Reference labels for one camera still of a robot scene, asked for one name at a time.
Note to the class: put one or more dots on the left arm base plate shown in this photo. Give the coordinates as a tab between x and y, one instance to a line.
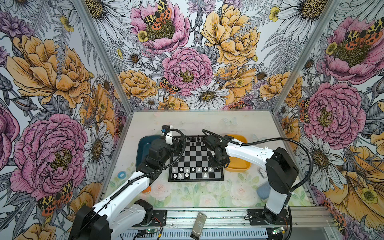
158	219

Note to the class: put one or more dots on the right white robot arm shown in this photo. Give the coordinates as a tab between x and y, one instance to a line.
281	170

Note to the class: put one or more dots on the aluminium front rail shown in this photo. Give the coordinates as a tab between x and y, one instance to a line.
184	218

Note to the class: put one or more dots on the small white clock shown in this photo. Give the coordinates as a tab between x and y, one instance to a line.
263	173

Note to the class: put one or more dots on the silver usb hub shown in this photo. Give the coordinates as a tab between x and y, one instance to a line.
198	227

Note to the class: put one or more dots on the teal plastic bin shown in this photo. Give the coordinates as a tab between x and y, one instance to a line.
143	148

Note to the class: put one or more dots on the yellow plastic tray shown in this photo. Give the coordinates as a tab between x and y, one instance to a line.
238	165

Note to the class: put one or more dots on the grey blue sponge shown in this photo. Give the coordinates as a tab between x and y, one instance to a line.
263	191

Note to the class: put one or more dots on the black and white chessboard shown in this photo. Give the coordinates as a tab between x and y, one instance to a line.
196	155

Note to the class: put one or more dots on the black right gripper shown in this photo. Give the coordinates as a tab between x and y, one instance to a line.
214	165

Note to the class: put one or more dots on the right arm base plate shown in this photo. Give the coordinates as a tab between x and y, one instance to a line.
264	217

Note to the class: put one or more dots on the orange pill bottle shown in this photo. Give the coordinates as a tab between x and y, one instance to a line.
147	190

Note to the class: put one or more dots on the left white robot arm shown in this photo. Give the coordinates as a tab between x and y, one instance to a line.
110	217

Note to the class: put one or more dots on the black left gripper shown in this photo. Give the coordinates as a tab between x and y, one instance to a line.
181	144

